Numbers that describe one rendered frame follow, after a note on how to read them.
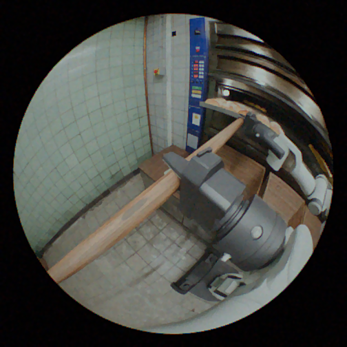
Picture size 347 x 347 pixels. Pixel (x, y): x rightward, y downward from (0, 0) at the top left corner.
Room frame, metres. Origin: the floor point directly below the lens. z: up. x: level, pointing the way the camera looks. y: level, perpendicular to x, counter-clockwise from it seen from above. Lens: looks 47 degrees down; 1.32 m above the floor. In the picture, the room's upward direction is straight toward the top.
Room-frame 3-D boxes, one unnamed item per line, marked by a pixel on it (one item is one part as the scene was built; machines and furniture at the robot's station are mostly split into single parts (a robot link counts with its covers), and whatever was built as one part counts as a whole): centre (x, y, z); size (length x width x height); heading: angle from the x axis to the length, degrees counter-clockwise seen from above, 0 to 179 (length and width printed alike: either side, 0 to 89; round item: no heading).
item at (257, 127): (0.36, -0.33, 1.19); 0.12 x 0.10 x 0.13; 13
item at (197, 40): (1.71, -0.84, 1.07); 1.93 x 0.16 x 2.15; 138
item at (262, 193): (0.10, -0.83, 0.72); 0.56 x 0.49 x 0.28; 48
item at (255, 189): (0.51, -0.38, 0.72); 0.56 x 0.49 x 0.28; 48
